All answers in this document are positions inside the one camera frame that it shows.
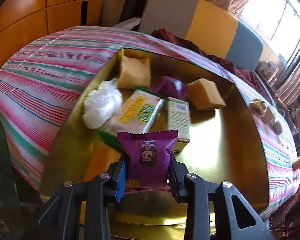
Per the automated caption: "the purple snack packet cartoon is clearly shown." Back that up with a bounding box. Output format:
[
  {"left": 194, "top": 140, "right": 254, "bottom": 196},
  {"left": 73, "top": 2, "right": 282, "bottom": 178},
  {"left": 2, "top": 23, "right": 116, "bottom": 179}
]
[{"left": 117, "top": 130, "right": 178, "bottom": 188}]

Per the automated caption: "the white plastic bag bundle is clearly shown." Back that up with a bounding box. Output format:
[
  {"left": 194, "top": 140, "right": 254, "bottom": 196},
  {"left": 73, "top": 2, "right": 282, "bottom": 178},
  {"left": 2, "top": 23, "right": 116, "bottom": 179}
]
[{"left": 82, "top": 78, "right": 123, "bottom": 129}]

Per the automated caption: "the green white cracker packet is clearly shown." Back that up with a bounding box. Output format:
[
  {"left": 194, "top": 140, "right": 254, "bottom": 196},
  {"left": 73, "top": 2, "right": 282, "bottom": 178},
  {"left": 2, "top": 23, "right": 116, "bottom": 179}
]
[{"left": 97, "top": 88, "right": 165, "bottom": 152}]

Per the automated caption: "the yellow sponge block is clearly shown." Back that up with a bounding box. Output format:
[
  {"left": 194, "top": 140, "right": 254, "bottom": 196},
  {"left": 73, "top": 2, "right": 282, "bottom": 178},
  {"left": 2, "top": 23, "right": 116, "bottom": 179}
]
[
  {"left": 117, "top": 55, "right": 151, "bottom": 89},
  {"left": 186, "top": 79, "right": 226, "bottom": 111}
]

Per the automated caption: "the gold metal tin box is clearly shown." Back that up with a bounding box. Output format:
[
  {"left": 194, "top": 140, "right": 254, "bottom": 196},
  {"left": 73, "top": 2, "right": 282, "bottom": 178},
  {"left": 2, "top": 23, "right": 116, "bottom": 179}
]
[{"left": 40, "top": 49, "right": 269, "bottom": 239}]

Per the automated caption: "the white cardboard box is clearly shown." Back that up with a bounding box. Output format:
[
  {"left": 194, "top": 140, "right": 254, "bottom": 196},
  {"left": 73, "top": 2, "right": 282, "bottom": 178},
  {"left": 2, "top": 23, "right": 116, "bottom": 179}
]
[{"left": 261, "top": 107, "right": 276, "bottom": 125}]

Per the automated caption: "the yellow plush toy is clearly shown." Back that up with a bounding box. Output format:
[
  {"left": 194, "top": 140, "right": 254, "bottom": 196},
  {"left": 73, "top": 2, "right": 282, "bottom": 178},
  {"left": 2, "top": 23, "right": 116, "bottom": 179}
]
[{"left": 249, "top": 98, "right": 268, "bottom": 117}]

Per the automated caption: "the small green tea box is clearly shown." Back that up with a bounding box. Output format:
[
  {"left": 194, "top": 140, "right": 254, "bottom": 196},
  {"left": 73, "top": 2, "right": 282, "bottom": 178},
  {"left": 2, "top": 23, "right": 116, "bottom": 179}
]
[{"left": 167, "top": 98, "right": 191, "bottom": 153}]

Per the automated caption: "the striped bed sheet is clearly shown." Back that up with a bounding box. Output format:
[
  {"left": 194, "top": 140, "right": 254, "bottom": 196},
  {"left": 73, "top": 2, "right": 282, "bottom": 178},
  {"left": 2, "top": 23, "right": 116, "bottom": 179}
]
[{"left": 0, "top": 25, "right": 300, "bottom": 221}]

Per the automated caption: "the dark red blanket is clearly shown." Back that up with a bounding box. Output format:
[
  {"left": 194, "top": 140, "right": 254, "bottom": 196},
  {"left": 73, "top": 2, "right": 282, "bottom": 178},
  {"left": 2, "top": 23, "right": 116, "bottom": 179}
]
[{"left": 151, "top": 29, "right": 270, "bottom": 102}]

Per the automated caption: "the purple snack packet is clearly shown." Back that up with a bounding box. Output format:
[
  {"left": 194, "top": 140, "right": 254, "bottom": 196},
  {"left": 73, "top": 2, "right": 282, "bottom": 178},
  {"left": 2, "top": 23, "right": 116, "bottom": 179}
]
[{"left": 150, "top": 76, "right": 186, "bottom": 100}]

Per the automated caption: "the tricolour headboard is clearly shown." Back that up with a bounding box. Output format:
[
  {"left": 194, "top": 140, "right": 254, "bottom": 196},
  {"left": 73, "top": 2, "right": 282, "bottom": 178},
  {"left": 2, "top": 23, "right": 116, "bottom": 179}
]
[{"left": 139, "top": 0, "right": 263, "bottom": 71}]

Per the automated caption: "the wooden wardrobe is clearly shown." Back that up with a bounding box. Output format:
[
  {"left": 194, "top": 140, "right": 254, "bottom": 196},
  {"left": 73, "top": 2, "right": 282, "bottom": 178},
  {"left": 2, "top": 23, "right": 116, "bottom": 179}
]
[{"left": 0, "top": 0, "right": 103, "bottom": 67}]

